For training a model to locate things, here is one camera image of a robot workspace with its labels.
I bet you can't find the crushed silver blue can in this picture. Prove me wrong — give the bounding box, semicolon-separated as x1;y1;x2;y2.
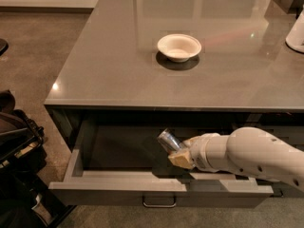
157;128;186;154

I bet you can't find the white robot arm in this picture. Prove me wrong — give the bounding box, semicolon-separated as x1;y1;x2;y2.
168;9;304;190

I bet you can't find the dark round object at left edge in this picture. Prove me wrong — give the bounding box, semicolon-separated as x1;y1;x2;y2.
0;38;9;56

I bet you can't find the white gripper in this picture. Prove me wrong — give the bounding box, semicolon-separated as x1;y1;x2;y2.
168;133;218;172

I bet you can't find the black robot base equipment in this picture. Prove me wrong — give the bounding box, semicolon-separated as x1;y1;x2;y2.
0;90;74;228

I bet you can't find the white paper bowl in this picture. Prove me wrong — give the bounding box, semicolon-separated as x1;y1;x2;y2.
157;34;201;63

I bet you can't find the metal drawer handle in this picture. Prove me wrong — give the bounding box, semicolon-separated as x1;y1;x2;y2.
142;197;177;208

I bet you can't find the open grey top drawer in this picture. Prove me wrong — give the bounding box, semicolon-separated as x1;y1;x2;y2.
49;112;273;208

